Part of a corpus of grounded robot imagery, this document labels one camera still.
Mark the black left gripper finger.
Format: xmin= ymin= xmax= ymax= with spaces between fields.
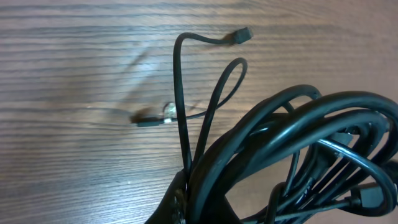
xmin=144 ymin=169 xmax=243 ymax=224

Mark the black USB cable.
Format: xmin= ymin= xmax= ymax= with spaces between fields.
xmin=129 ymin=26 xmax=398 ymax=224

